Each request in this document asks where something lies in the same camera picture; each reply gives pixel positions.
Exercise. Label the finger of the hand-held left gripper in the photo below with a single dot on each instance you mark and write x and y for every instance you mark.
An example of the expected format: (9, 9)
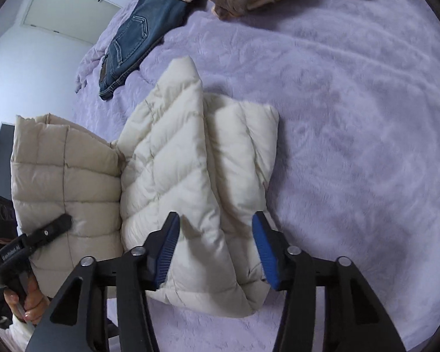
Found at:
(51, 227)

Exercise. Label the white closet door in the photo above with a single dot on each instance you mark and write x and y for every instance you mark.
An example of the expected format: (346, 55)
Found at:
(69, 11)

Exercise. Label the blue jeans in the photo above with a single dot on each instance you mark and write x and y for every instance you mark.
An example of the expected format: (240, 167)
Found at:
(143, 33)

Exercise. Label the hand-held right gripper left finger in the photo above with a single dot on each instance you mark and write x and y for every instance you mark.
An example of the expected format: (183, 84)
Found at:
(168, 249)

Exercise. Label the black speaker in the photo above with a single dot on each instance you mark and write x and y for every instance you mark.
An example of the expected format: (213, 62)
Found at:
(0, 209)

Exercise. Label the purple fleece blanket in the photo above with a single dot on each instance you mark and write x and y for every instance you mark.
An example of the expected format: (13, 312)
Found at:
(352, 117)

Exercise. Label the cream puffer jacket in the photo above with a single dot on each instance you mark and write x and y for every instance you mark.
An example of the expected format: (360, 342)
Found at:
(176, 154)

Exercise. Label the wall monitor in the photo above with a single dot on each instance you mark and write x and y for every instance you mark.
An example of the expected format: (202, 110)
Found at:
(2, 154)

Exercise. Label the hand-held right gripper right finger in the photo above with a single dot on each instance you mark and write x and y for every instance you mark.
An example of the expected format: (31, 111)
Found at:
(264, 249)

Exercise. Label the person's left hand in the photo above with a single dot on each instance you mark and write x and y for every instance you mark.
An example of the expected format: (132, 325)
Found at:
(33, 304)

